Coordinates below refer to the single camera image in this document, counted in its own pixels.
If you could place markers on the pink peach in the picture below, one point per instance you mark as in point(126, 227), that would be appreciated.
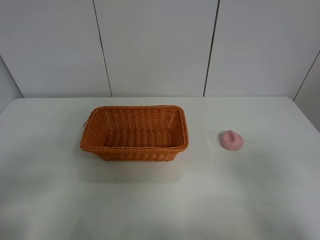
point(231, 140)

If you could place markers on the orange woven wicker basket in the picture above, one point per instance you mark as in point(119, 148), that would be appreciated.
point(136, 133)

